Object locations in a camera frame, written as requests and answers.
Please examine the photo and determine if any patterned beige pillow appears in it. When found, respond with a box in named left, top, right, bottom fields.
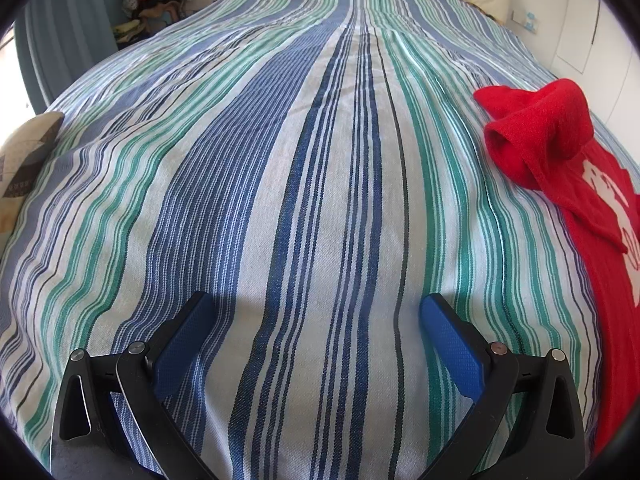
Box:
left=1, top=112, right=65, bottom=243

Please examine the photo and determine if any blue curtain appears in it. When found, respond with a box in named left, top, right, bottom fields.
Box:
left=14, top=0, right=127, bottom=114

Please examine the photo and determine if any wall socket with blue stickers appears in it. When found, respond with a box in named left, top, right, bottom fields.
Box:
left=511, top=9, right=538, bottom=34

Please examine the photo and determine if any blue green striped bedspread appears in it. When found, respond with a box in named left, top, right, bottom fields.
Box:
left=1, top=0, right=605, bottom=479

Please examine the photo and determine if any red sweater with white rabbit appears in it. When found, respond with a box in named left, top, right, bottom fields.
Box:
left=474, top=79, right=639, bottom=452

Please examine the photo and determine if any white wardrobe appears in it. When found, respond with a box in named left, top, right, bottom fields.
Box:
left=509, top=0, right=639, bottom=162

